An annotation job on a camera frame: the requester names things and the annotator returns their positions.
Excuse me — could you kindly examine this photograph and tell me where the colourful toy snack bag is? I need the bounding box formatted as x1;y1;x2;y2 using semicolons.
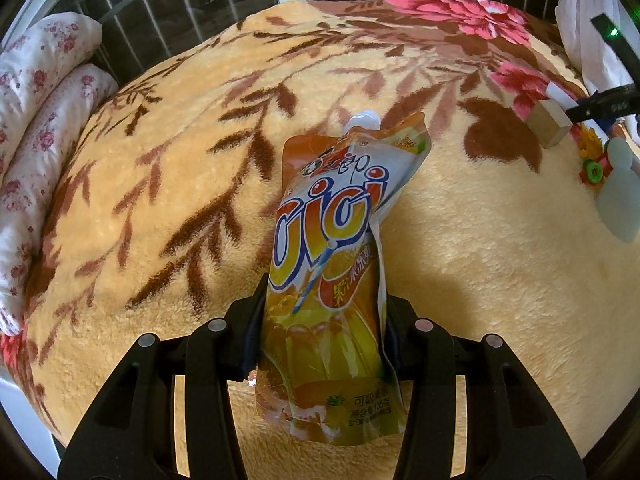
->
572;124;639;193

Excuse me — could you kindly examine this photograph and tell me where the white curtain right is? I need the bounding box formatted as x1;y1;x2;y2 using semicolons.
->
555;0;639;93

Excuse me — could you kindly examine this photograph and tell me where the floral plush blanket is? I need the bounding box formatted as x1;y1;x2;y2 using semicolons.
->
1;0;639;479

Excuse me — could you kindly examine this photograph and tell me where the wooden block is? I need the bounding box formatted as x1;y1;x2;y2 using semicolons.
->
525;100;573;148

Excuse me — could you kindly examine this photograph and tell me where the orange jelly drink pouch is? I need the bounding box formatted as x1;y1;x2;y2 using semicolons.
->
255;112;431;446

